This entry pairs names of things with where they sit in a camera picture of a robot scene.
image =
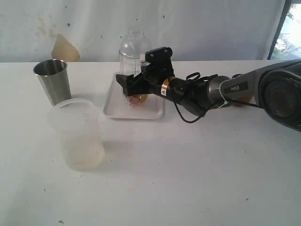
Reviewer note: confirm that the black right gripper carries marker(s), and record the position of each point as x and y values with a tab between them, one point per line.
153	79

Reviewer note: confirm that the clear plastic shaker body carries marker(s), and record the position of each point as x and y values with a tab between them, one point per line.
129	66

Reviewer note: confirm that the clear plastic shaker lid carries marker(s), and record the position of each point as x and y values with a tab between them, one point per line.
134	43

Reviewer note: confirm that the stainless steel cup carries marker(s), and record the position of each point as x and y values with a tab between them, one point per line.
53	77

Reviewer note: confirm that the brown wooden cup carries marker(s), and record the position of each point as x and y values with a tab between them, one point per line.
243	99

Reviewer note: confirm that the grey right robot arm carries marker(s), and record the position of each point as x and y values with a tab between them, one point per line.
276	89

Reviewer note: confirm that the white rectangular tray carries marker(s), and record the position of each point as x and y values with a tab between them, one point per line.
116	107

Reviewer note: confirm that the translucent plastic deli container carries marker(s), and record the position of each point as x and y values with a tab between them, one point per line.
76	124

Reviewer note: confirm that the dark window frame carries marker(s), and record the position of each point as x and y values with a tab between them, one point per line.
283	29

